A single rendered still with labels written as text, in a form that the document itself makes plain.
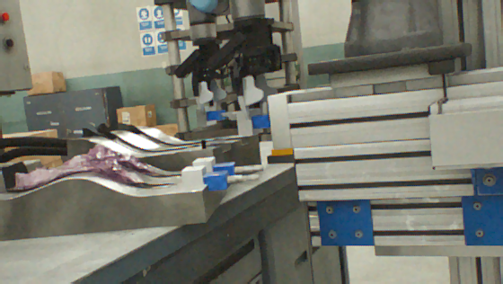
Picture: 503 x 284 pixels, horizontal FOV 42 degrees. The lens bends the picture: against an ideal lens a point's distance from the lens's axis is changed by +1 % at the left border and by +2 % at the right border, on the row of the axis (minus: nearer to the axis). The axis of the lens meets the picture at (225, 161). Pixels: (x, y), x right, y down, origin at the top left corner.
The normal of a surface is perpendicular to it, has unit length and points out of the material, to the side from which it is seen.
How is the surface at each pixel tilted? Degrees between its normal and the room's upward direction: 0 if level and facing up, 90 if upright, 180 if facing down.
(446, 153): 90
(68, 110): 90
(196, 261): 90
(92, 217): 90
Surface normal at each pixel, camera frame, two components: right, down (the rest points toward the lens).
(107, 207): -0.13, 0.14
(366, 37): -0.72, -0.14
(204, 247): 0.90, -0.06
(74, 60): -0.33, 0.16
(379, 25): -0.50, -0.14
